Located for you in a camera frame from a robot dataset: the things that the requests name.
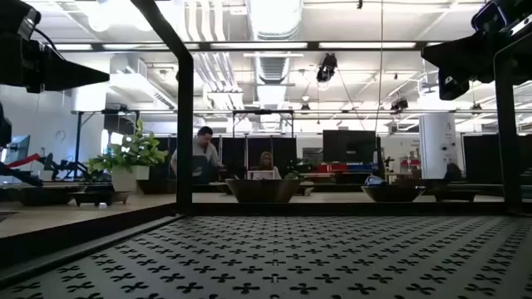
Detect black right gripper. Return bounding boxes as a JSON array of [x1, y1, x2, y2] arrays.
[[421, 0, 532, 100]]

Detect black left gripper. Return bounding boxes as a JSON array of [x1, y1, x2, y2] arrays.
[[0, 0, 111, 95]]

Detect black rounded square mini plate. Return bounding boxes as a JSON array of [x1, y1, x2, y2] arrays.
[[431, 189, 479, 203], [360, 184, 427, 203]]

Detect white round pillar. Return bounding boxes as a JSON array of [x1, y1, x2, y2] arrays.
[[418, 112, 458, 179]]

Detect grey computer monitor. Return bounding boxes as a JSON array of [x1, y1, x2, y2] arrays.
[[2, 134, 31, 165]]

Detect black partition panel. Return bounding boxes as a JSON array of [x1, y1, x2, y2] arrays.
[[462, 133, 532, 184]]

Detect black chair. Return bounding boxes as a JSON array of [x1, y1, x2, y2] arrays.
[[443, 162, 463, 183]]

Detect green plant in white pot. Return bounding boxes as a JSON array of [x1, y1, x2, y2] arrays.
[[86, 119, 170, 194]]

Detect large black monitor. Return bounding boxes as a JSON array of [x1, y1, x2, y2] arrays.
[[323, 130, 377, 164]]

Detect white ceiling pipe bundle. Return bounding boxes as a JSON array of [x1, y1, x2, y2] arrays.
[[185, 0, 246, 110]]

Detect person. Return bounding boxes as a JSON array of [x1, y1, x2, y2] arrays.
[[249, 151, 283, 180], [170, 126, 225, 186]]

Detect red storage bin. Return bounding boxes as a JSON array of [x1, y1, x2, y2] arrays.
[[318, 163, 349, 174]]

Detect white laptop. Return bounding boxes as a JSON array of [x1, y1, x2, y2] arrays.
[[247, 169, 275, 181]]

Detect black perforated metal tray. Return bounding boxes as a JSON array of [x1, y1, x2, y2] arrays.
[[0, 0, 532, 299]]

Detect black metal rig frame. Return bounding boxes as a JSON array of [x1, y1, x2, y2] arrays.
[[70, 110, 140, 180]]

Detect white rectangular air duct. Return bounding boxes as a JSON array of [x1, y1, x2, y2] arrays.
[[108, 53, 178, 111]]

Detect thin hanging cable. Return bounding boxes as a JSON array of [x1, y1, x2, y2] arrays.
[[375, 0, 386, 134]]

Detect silver ceiling air duct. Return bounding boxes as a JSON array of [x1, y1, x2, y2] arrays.
[[244, 0, 304, 130]]

